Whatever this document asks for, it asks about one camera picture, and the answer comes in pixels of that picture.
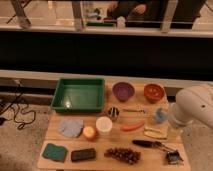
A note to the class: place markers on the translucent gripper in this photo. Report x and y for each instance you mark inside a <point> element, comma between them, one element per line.
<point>173,133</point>

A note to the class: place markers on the black handled brush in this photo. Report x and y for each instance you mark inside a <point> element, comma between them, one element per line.
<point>172,156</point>

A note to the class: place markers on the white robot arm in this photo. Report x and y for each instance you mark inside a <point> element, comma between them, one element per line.
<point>191,103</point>

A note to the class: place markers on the red bowl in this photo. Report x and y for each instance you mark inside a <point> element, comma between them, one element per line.
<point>153,93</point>

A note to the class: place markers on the purple bowl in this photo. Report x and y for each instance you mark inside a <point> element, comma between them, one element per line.
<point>123,91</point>

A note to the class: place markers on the peeled banana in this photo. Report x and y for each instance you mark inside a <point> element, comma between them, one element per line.
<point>154,133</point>

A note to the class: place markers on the blue cup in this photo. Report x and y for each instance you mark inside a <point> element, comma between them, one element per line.
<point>160,116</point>

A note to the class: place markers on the metal spoon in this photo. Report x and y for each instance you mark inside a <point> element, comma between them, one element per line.
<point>141,111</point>

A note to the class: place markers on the orange carrot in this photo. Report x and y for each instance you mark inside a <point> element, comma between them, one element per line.
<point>132,127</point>

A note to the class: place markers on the bunch of brown grapes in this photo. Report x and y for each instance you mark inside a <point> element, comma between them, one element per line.
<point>126,155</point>

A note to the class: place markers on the small metal cup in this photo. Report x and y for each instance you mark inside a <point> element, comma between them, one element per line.
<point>113,113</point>

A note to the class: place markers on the white cup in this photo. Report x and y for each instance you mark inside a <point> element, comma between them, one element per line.
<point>104,125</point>

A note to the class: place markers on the red yellow apple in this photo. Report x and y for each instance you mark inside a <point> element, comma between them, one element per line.
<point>90,133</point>

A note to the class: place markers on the black eraser block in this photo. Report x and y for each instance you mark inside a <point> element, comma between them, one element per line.
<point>84,154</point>

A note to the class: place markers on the light blue cloth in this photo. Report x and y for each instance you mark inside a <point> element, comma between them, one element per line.
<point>71,127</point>

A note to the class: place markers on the green plastic tray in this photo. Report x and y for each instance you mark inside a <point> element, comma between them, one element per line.
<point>79,95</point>

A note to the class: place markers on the green sponge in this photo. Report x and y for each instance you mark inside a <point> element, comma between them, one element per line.
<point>55,152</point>

